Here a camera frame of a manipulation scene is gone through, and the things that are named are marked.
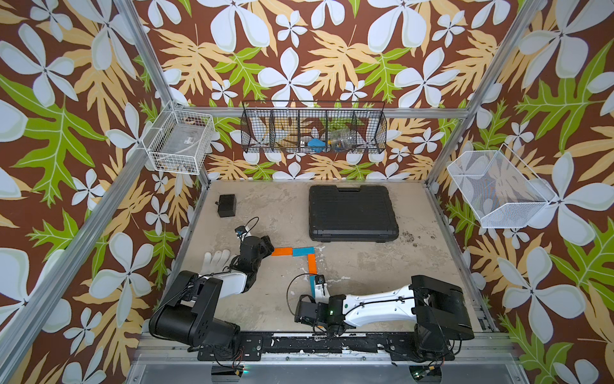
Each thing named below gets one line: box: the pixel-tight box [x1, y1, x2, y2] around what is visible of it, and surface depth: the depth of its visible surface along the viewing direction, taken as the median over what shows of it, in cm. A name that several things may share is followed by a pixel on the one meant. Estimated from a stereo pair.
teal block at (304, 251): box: [292, 246, 316, 257], surface depth 98 cm
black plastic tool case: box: [308, 184, 399, 243], surface depth 100 cm
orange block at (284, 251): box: [271, 247, 294, 256], surface depth 98 cm
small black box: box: [215, 194, 237, 218], surface depth 109 cm
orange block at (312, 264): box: [307, 253, 318, 275], surface depth 94 cm
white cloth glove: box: [199, 249, 237, 276], surface depth 95 cm
